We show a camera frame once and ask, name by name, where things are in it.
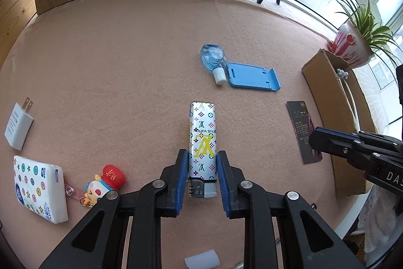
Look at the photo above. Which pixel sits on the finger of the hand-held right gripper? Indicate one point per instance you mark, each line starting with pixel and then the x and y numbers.
pixel 377 144
pixel 330 144

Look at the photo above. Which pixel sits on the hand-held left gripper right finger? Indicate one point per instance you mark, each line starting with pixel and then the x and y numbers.
pixel 223 180

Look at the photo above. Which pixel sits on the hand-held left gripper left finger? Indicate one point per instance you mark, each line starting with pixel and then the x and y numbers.
pixel 182 177

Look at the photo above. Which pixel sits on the white patterned lighter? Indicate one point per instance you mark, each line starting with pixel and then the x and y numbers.
pixel 203 130

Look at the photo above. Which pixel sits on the cardboard box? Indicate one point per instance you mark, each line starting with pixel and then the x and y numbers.
pixel 318 80

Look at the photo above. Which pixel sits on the star print tissue pack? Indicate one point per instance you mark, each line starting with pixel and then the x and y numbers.
pixel 37 190

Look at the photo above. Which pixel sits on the white cloth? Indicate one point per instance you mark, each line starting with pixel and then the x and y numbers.
pixel 377 225

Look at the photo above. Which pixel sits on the potted plant red white pot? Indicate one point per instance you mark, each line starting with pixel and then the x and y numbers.
pixel 346 45

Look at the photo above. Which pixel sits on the blue phone stand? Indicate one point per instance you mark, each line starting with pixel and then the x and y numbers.
pixel 252 76

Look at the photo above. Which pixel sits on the clear blue bottle white cap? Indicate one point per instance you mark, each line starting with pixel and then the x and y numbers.
pixel 212 58

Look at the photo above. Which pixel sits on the pink felt table cloth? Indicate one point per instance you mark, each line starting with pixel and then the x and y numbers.
pixel 126 67

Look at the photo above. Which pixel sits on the white charger plug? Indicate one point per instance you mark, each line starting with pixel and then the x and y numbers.
pixel 17 127

